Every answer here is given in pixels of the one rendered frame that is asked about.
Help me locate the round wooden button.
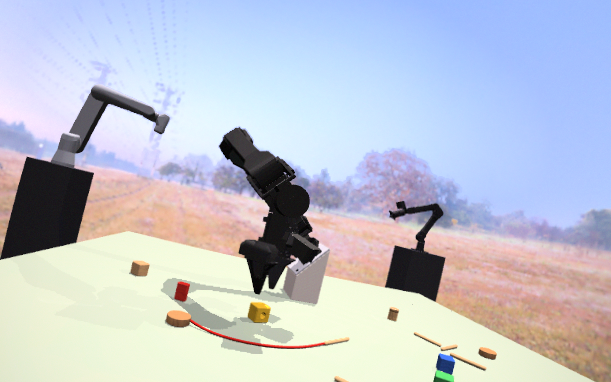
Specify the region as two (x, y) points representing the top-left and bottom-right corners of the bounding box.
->
(165, 310), (191, 327)

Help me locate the orange flat disc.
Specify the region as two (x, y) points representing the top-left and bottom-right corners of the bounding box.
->
(478, 347), (497, 360)

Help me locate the small red block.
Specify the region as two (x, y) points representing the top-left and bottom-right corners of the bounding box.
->
(174, 282), (190, 302)

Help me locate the small wooden cylinder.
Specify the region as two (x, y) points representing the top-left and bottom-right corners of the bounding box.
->
(387, 307), (399, 321)

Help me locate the blue cube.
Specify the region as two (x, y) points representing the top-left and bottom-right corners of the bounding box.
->
(436, 353), (455, 375)

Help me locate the yellow square block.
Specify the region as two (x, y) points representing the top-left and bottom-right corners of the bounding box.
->
(248, 302), (271, 323)

